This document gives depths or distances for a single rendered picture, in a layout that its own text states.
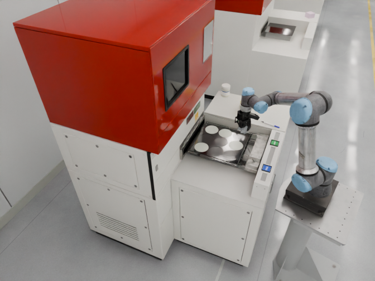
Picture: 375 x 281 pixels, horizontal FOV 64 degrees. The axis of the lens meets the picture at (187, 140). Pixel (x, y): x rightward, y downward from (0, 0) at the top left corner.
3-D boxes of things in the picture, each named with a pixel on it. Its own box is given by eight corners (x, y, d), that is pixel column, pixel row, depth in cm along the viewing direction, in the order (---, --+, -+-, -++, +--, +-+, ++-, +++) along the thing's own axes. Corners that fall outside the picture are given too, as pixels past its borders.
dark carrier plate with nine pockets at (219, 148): (189, 150, 209) (189, 150, 209) (206, 123, 233) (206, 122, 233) (237, 164, 199) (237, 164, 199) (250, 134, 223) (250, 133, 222)
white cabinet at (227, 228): (174, 244, 253) (169, 179, 200) (212, 168, 320) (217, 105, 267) (248, 274, 234) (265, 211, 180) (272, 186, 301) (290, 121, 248)
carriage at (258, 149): (244, 170, 201) (245, 167, 199) (256, 138, 226) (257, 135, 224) (256, 174, 198) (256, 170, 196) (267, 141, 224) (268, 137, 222)
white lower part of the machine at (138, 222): (91, 234, 260) (66, 169, 207) (139, 171, 318) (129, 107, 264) (163, 265, 239) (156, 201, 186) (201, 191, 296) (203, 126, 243)
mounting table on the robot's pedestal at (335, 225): (356, 206, 198) (364, 193, 189) (337, 257, 171) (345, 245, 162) (291, 176, 218) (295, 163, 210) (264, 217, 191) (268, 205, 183)
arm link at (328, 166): (337, 179, 173) (344, 163, 164) (320, 189, 168) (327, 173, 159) (321, 166, 181) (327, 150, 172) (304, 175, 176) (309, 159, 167)
